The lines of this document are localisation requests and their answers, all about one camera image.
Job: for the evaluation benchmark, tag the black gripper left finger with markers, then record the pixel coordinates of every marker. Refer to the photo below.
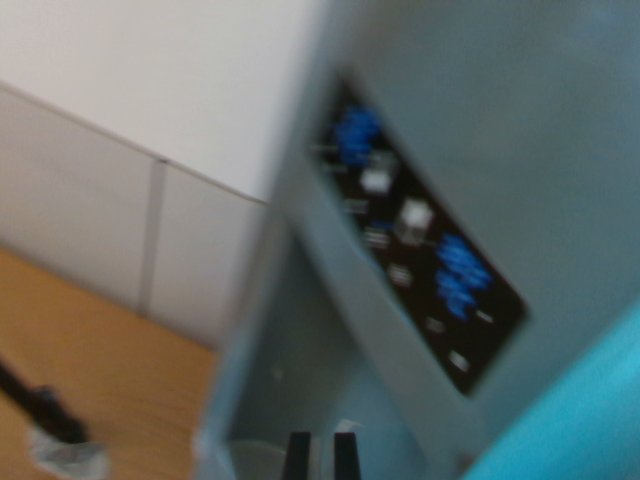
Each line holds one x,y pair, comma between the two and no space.
299,457

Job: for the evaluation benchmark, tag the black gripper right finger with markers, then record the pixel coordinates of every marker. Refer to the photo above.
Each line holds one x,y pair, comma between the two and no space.
346,457

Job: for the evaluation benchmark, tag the grey toy refrigerator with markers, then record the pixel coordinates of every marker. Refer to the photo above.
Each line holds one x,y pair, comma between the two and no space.
475,75

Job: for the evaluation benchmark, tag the black temperature display panel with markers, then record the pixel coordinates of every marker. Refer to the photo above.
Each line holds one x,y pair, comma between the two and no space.
425,280

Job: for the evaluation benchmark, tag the silver tape patch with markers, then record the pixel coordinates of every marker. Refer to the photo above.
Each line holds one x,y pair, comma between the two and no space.
70,457

